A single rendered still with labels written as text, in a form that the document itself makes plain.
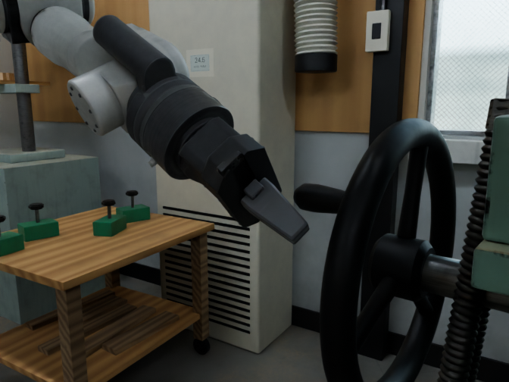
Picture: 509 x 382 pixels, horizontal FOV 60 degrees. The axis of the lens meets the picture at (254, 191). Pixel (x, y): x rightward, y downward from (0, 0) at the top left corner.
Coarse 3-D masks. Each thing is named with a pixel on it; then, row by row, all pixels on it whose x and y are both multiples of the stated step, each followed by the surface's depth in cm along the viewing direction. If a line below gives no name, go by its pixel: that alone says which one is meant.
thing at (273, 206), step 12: (264, 180) 40; (252, 192) 39; (264, 192) 39; (276, 192) 39; (252, 204) 39; (264, 204) 39; (276, 204) 39; (288, 204) 38; (264, 216) 38; (276, 216) 38; (288, 216) 38; (300, 216) 38; (276, 228) 38; (288, 228) 38; (300, 228) 37
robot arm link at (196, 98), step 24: (168, 96) 42; (192, 96) 42; (144, 120) 42; (168, 120) 41; (192, 120) 41; (216, 120) 40; (144, 144) 43; (168, 144) 41; (192, 144) 39; (216, 144) 38; (240, 144) 36; (168, 168) 43; (192, 168) 40; (216, 168) 36; (240, 168) 38; (264, 168) 39; (216, 192) 37; (240, 192) 39; (240, 216) 42
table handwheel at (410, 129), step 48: (384, 144) 35; (432, 144) 43; (384, 192) 34; (432, 192) 51; (336, 240) 32; (384, 240) 43; (432, 240) 53; (336, 288) 32; (384, 288) 40; (432, 288) 40; (336, 336) 32; (432, 336) 51
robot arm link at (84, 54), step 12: (132, 24) 53; (84, 36) 52; (144, 36) 50; (156, 36) 50; (72, 48) 52; (84, 48) 51; (96, 48) 52; (156, 48) 48; (168, 48) 48; (72, 60) 52; (84, 60) 52; (96, 60) 53; (108, 60) 54; (180, 60) 49; (72, 72) 54; (84, 72) 53; (180, 72) 49
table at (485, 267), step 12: (480, 252) 30; (492, 252) 30; (504, 252) 30; (480, 264) 30; (492, 264) 30; (504, 264) 30; (480, 276) 31; (492, 276) 30; (504, 276) 30; (480, 288) 31; (492, 288) 30; (504, 288) 30
